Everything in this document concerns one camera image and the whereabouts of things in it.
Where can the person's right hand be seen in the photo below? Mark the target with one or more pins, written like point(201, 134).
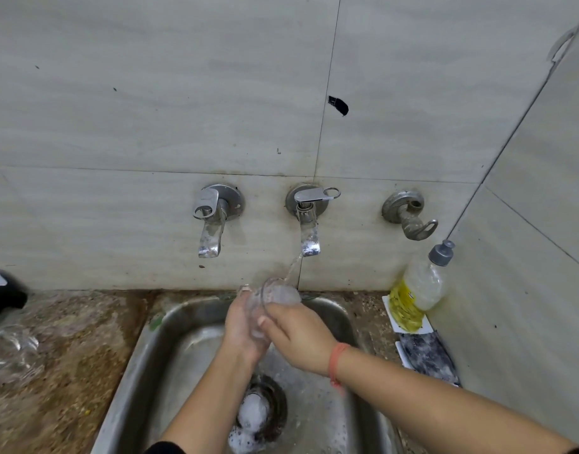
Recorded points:
point(303, 335)

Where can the person's left hand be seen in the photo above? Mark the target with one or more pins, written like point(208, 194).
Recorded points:
point(239, 335)

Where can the clear glass cup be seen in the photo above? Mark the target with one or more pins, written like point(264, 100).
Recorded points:
point(275, 293)
point(12, 354)

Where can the yellow dish soap bottle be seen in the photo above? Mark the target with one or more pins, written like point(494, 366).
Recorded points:
point(419, 288)

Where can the dark speckled sponge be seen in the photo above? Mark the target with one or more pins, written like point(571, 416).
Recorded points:
point(429, 356)

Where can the black dish rack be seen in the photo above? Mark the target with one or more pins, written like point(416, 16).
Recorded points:
point(3, 297)

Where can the person's left forearm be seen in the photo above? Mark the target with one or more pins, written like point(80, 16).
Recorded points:
point(204, 411)

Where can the person's right forearm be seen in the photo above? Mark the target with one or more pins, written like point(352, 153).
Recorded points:
point(445, 406)

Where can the orange wrist thread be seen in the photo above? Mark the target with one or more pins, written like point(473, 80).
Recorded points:
point(337, 364)

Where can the metal sink drain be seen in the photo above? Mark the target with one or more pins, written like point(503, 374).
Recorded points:
point(265, 406)

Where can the stainless steel sink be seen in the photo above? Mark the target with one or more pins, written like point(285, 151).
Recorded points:
point(138, 378)

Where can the black tape piece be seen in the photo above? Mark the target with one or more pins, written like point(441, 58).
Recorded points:
point(338, 105)

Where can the chrome wall tap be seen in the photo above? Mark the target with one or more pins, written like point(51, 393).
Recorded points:
point(218, 203)
point(308, 205)

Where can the grey wall valve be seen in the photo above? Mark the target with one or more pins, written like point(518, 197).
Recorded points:
point(405, 210)

